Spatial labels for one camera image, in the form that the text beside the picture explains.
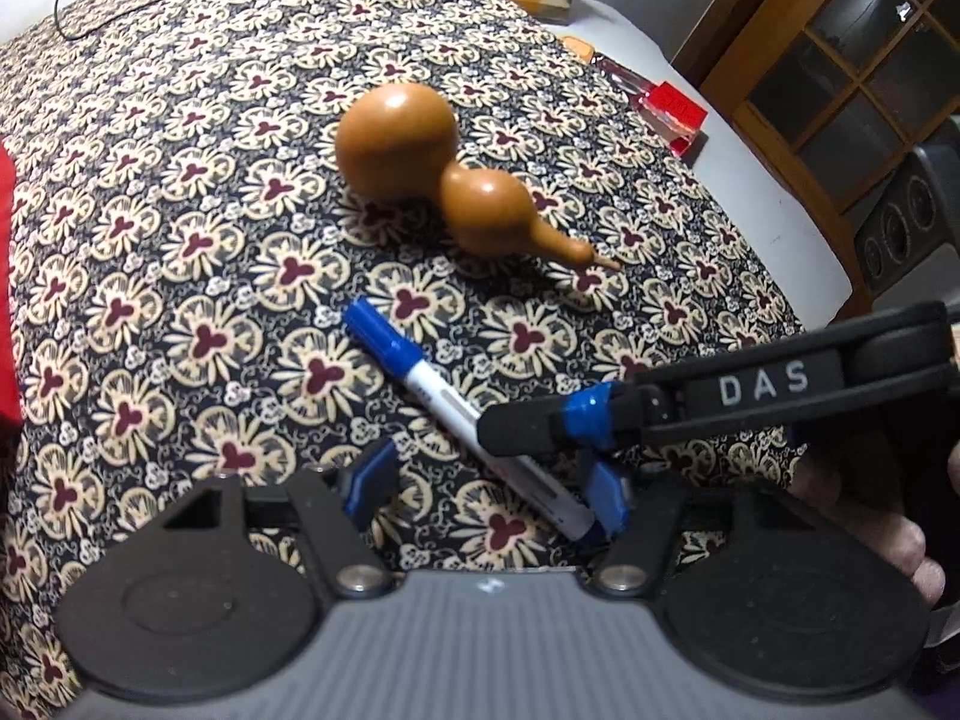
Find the floral patterned tablecloth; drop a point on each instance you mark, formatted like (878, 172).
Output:
(183, 248)

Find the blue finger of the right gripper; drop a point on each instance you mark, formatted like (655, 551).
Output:
(605, 417)

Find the person's right hand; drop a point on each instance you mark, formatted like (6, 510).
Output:
(843, 486)

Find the blue whiteboard marker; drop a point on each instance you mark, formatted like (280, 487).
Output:
(406, 362)

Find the brown calabash gourd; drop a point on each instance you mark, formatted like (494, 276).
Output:
(399, 142)

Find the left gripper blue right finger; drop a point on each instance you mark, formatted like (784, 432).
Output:
(607, 492)

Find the black speaker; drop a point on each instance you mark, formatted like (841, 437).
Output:
(908, 245)

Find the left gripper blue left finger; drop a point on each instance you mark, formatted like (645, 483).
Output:
(369, 482)

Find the orange key fob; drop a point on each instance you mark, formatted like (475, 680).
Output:
(580, 48)

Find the wooden glass cabinet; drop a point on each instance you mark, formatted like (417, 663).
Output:
(832, 95)

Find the red cardboard box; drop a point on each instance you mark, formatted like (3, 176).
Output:
(10, 408)

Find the small red box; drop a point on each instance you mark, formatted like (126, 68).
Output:
(677, 118)

